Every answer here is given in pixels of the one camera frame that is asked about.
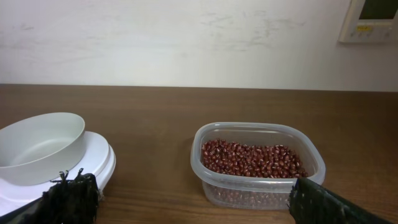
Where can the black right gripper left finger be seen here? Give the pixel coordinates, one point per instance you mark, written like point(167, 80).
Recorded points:
point(73, 201)

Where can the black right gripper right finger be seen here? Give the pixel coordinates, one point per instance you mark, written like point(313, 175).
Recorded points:
point(309, 202)

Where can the white digital kitchen scale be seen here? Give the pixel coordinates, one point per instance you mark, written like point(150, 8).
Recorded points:
point(99, 159)

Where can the white round bowl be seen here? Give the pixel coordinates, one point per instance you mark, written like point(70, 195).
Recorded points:
point(36, 149)

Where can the red adzuki beans in container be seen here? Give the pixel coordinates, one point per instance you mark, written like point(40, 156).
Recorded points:
point(233, 158)

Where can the clear plastic food container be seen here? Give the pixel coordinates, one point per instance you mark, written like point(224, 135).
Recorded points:
point(253, 192)

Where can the white wall control panel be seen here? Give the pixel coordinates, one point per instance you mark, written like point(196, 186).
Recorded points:
point(370, 22)

